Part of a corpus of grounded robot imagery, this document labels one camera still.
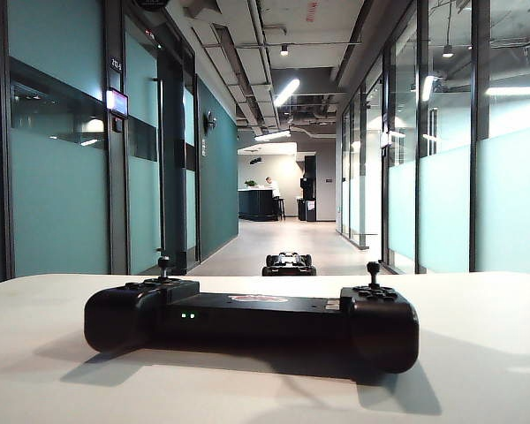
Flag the black dual-joystick remote control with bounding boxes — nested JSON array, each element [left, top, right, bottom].
[[83, 255, 420, 375]]

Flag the black quadruped robot dog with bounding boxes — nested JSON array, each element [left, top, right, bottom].
[[261, 251, 318, 277]]

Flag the dark reception counter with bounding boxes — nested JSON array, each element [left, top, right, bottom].
[[238, 187, 278, 222]]

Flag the tall black kiosk machine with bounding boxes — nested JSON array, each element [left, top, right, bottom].
[[297, 155, 318, 223]]

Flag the linear ceiling light over lobby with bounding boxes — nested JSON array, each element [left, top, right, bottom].
[[254, 129, 292, 143]]

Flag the long linear ceiling light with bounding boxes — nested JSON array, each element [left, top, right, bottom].
[[273, 78, 301, 108]]

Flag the lit room display panel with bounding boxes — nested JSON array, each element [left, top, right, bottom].
[[106, 87, 130, 118]]

